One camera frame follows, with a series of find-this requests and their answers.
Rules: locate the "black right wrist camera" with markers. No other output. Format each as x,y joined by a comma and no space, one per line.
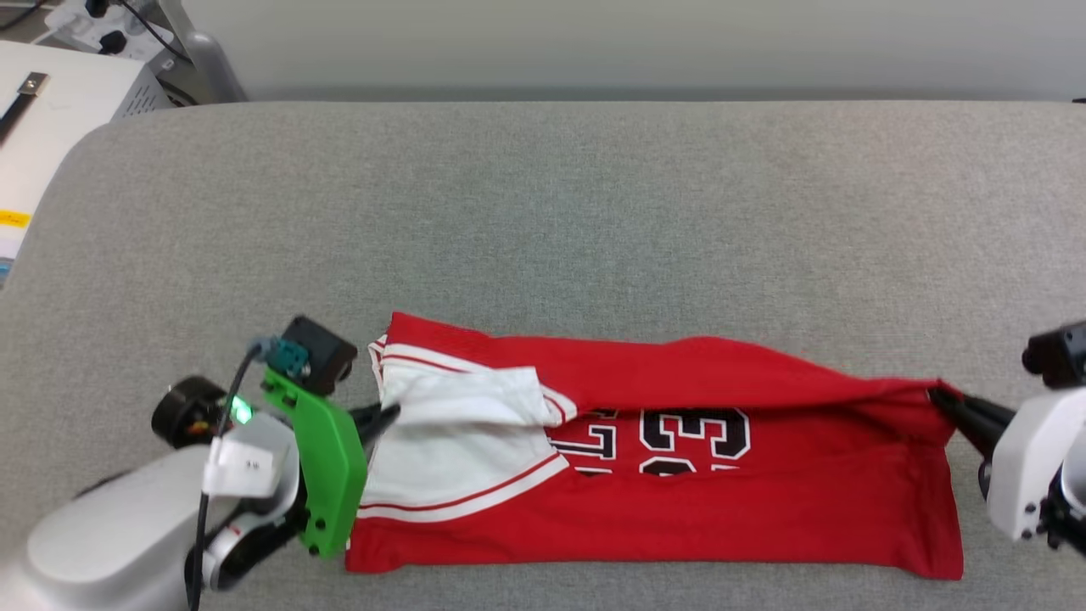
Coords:
1060,356

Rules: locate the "white power strip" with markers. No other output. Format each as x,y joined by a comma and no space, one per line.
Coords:
72,25

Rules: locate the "white partition panel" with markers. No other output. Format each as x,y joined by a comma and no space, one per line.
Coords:
594,42

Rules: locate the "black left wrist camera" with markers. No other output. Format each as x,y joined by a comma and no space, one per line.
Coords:
322,352

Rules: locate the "red basketball jersey white trim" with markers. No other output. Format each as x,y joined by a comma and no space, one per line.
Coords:
679,509

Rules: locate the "grey metal partition leg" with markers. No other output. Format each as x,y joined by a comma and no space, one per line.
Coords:
212,68

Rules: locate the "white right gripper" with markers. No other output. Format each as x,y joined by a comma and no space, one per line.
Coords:
1022,467

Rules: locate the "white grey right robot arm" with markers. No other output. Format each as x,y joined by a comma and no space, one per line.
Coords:
1073,501

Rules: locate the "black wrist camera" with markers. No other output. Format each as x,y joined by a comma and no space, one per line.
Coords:
322,352
1060,356

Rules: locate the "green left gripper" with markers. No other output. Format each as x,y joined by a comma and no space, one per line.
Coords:
331,475

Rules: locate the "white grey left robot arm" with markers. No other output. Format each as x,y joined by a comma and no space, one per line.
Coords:
102,535

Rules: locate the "black power plug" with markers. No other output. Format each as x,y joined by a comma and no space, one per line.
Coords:
113,42
96,7

